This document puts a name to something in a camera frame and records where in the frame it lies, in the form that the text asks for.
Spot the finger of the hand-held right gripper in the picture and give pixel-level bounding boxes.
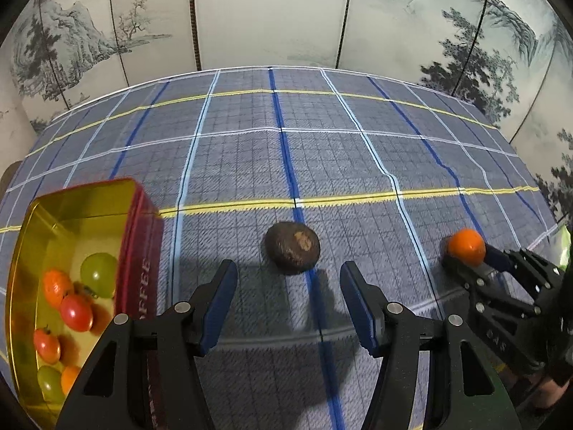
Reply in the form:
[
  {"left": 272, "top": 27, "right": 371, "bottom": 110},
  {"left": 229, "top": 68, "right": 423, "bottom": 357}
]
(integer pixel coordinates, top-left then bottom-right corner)
[
  {"left": 483, "top": 244, "right": 515, "bottom": 276},
  {"left": 441, "top": 244, "right": 493, "bottom": 292}
]

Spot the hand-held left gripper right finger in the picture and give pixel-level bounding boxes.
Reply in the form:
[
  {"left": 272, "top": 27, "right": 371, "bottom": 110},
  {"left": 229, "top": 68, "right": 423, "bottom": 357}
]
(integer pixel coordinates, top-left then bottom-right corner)
[{"left": 339, "top": 261, "right": 522, "bottom": 430}]

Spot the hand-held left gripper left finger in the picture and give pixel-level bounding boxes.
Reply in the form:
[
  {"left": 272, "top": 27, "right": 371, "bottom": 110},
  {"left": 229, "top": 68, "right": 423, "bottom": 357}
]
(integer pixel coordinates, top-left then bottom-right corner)
[{"left": 54, "top": 259, "right": 239, "bottom": 430}]

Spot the orange tomato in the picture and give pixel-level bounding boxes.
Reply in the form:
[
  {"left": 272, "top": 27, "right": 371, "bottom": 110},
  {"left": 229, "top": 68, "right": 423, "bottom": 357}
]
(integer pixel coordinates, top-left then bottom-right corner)
[
  {"left": 448, "top": 228, "right": 486, "bottom": 267},
  {"left": 42, "top": 269, "right": 74, "bottom": 309},
  {"left": 60, "top": 365, "right": 83, "bottom": 396}
]

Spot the small dark brown wrinkled fruit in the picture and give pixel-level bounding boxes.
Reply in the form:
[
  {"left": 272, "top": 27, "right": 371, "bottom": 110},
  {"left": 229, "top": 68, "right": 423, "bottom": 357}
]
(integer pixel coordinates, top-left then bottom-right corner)
[{"left": 264, "top": 221, "right": 321, "bottom": 274}]

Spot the green tomato with calyx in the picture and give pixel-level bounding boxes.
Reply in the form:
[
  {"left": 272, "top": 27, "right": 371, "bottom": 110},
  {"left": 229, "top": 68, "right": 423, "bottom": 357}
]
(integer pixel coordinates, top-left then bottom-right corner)
[{"left": 80, "top": 252, "right": 119, "bottom": 299}]

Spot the red tomato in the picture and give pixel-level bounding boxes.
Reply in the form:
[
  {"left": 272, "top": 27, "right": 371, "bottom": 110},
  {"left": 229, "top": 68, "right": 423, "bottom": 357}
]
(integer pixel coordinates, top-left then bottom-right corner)
[
  {"left": 33, "top": 328, "right": 62, "bottom": 365},
  {"left": 59, "top": 293, "right": 95, "bottom": 333}
]

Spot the red tin box gold inside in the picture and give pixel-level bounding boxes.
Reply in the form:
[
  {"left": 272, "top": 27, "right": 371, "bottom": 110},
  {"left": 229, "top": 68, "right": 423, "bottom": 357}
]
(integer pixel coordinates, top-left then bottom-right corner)
[{"left": 4, "top": 178, "right": 165, "bottom": 430}]

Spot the round green tomato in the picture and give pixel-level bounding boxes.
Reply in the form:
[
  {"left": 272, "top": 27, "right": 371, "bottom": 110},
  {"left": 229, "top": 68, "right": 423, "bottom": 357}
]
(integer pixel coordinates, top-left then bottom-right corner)
[{"left": 37, "top": 365, "right": 67, "bottom": 404}]

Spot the person's right hand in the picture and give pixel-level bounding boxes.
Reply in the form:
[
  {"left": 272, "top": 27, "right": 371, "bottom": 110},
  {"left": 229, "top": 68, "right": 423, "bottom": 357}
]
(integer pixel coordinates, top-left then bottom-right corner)
[{"left": 530, "top": 374, "right": 567, "bottom": 415}]

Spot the ink landscape folding screen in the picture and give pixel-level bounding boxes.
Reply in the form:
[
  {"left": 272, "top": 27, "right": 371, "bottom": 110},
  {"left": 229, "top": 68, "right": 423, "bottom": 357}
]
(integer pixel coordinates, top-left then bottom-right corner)
[{"left": 0, "top": 0, "right": 573, "bottom": 225}]

